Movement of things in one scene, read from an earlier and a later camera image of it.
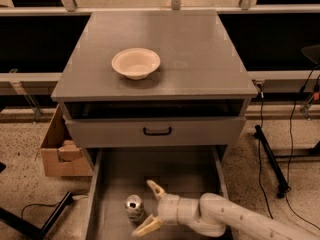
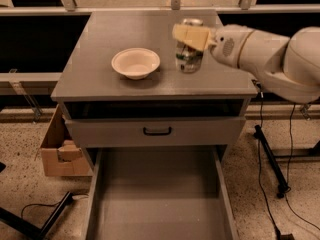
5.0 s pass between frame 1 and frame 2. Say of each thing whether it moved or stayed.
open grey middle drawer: stayed
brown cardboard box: stayed
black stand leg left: stayed
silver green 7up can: moved
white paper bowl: stayed
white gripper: moved
